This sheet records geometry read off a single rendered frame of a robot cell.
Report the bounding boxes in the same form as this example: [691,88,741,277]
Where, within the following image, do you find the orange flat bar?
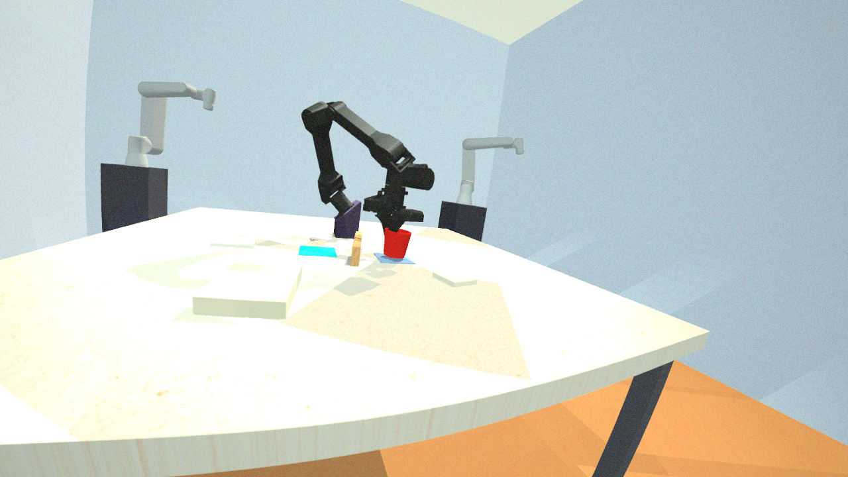
[350,231,362,266]

